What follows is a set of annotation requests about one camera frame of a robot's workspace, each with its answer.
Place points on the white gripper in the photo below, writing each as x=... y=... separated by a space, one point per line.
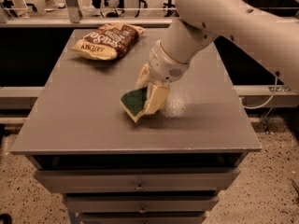
x=165 y=64

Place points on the green and yellow sponge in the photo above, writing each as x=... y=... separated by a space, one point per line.
x=133 y=103

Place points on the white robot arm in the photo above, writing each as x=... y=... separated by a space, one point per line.
x=270 y=40

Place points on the brown chip bag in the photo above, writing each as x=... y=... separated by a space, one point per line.
x=108 y=42

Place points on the grey drawer cabinet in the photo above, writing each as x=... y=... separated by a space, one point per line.
x=78 y=123

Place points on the metal railing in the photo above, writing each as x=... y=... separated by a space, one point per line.
x=78 y=19

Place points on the black office chair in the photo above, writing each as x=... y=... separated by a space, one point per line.
x=116 y=8

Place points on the middle grey drawer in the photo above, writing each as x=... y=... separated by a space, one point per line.
x=141 y=203

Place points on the grey drawer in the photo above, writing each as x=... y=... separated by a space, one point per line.
x=92 y=181
x=156 y=218
x=141 y=203

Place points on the top grey drawer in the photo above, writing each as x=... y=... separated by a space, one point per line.
x=92 y=181

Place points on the bottom grey drawer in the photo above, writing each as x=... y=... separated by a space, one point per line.
x=156 y=218

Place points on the metal floor bracket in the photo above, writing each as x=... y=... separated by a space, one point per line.
x=280 y=99

